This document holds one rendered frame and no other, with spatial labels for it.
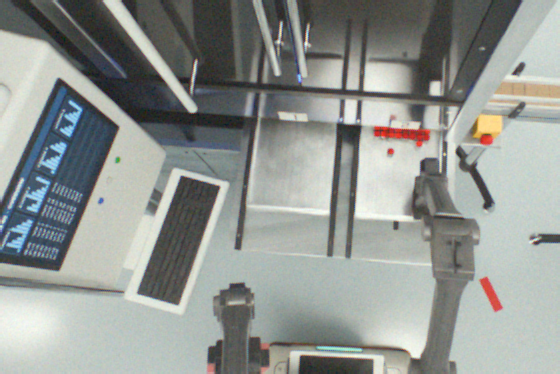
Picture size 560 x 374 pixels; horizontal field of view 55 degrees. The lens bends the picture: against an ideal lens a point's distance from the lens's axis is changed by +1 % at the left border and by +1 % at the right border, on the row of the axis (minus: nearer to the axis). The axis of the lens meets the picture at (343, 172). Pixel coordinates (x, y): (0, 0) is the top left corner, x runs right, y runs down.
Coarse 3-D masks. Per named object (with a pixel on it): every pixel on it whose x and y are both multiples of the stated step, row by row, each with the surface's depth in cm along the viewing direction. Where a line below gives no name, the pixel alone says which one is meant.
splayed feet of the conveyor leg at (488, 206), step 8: (456, 152) 250; (464, 152) 249; (464, 168) 246; (472, 168) 246; (472, 176) 247; (480, 176) 247; (480, 184) 246; (480, 192) 248; (488, 192) 247; (488, 200) 248; (488, 208) 254
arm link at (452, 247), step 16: (432, 224) 104; (448, 224) 102; (464, 224) 102; (432, 240) 102; (448, 240) 100; (464, 240) 100; (432, 256) 100; (448, 256) 98; (464, 256) 98; (432, 272) 99; (448, 272) 97; (464, 272) 96; (448, 288) 99; (464, 288) 100; (432, 304) 107; (448, 304) 101; (432, 320) 106; (448, 320) 104; (432, 336) 107; (448, 336) 107; (432, 352) 110; (448, 352) 109; (416, 368) 115; (432, 368) 112; (448, 368) 113
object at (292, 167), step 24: (264, 120) 173; (288, 120) 173; (264, 144) 171; (288, 144) 171; (312, 144) 171; (264, 168) 169; (288, 168) 169; (312, 168) 169; (264, 192) 167; (288, 192) 167; (312, 192) 167
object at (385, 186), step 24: (360, 144) 168; (384, 144) 171; (408, 144) 171; (432, 144) 171; (360, 168) 169; (384, 168) 169; (408, 168) 169; (360, 192) 167; (384, 192) 167; (408, 192) 167; (384, 216) 164; (408, 216) 161
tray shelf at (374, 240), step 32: (352, 128) 173; (352, 160) 170; (448, 160) 170; (256, 224) 165; (288, 224) 165; (320, 224) 165; (384, 224) 164; (416, 224) 164; (320, 256) 162; (352, 256) 162; (384, 256) 162; (416, 256) 162
